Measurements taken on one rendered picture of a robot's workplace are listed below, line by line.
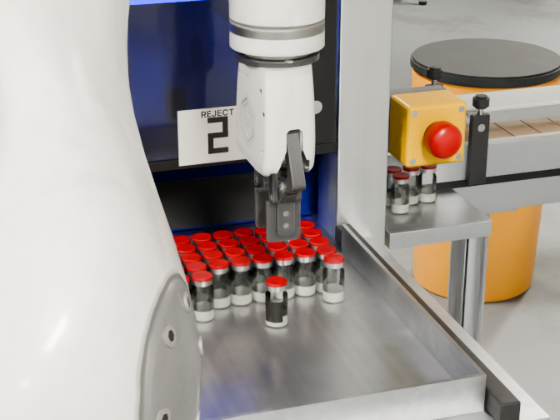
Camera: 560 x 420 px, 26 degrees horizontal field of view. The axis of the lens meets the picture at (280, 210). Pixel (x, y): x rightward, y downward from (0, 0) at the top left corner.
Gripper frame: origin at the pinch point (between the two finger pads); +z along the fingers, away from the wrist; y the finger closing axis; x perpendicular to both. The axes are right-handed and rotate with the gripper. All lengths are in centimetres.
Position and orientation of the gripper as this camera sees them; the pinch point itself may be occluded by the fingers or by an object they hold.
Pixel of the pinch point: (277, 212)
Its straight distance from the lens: 113.2
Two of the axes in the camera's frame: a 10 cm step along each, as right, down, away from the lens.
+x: 9.5, -1.2, 2.8
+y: 3.0, 3.6, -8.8
